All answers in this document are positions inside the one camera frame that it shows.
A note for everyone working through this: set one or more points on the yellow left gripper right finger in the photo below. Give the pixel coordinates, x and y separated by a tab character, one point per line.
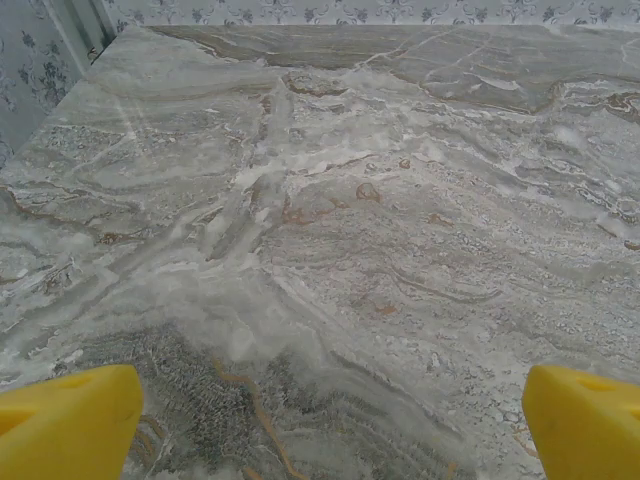
585	430

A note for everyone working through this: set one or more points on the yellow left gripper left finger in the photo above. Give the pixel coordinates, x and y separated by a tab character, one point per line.
60	425

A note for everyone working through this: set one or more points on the aluminium frame post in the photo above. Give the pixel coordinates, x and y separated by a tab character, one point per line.
85	25

